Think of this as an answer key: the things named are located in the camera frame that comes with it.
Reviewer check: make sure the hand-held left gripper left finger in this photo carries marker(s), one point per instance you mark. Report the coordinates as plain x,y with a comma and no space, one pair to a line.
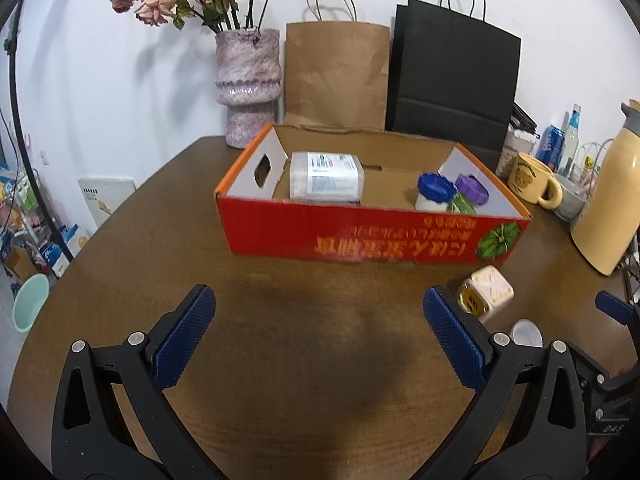
185,340

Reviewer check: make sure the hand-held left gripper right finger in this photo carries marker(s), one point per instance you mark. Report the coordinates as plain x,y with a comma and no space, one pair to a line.
450,335

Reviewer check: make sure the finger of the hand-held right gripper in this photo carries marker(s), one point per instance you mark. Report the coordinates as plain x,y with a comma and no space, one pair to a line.
612,307
592,366

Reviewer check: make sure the red cardboard box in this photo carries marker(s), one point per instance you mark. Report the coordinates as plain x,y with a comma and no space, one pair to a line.
350,240

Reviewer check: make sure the white jar with navy lid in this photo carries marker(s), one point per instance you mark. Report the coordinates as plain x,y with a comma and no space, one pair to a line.
435,187

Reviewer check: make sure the clear cotton swab box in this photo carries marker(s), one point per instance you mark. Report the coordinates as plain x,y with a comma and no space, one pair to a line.
325,180

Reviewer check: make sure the white plug charger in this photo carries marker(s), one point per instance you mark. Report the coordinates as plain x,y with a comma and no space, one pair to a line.
487,287

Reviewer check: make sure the white bottle cap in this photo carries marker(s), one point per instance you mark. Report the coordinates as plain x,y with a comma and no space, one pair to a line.
526,332

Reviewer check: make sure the yellow thermos jug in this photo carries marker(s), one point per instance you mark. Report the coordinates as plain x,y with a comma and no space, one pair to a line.
610,210

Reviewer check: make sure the grey ceramic bowl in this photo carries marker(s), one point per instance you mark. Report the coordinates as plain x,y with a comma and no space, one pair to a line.
570,200

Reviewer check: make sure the yellow bear mug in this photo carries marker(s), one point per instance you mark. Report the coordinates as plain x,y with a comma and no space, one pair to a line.
527,177

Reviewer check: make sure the teal plastic bucket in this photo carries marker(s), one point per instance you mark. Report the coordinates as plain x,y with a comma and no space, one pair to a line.
30,305

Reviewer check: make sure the white flat box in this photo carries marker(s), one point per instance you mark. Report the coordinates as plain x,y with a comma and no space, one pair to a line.
107,200

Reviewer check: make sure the cluttered storage shelf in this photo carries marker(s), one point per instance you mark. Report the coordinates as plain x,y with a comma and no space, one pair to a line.
45,250

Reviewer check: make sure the blue drink can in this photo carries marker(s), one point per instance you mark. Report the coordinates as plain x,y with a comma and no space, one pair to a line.
552,145

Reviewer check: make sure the clear bottle with blue cap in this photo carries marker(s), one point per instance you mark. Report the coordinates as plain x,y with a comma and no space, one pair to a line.
571,135

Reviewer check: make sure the clip-lid storage jar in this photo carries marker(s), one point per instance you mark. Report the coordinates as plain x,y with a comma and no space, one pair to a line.
515,145

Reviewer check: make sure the black paper bag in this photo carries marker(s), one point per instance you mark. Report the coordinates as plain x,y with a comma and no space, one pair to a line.
450,70

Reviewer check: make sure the pink marbled vase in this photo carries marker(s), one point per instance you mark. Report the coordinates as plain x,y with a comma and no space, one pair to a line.
247,75

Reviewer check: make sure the brown paper bag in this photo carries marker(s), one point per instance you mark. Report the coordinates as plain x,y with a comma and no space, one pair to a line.
335,75

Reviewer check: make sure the black light stand pole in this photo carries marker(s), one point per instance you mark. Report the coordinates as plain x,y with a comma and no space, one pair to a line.
12,90

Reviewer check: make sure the white wall socket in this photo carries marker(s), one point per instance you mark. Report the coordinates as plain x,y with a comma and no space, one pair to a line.
45,157

